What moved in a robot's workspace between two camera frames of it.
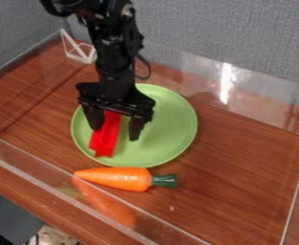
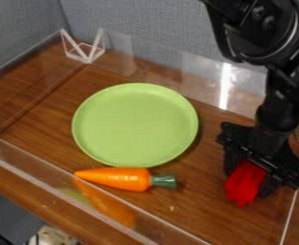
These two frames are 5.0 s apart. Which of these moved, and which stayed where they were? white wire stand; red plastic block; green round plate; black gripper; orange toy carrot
Moved: black gripper; red plastic block
Stayed: green round plate; white wire stand; orange toy carrot
